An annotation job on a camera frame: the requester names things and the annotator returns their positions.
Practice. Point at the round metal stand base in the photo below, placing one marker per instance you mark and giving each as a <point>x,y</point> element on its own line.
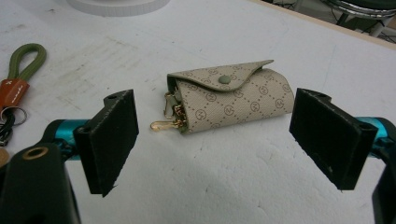
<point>361,9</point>

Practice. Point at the beige patterned key pouch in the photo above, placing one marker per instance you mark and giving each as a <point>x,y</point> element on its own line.
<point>230,98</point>

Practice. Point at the white round object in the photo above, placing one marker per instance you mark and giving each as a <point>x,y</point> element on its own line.
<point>118,6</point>

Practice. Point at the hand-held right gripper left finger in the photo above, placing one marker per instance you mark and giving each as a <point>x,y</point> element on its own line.
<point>107,140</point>

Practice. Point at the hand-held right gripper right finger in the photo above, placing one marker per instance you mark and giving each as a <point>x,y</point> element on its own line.
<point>330,137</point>

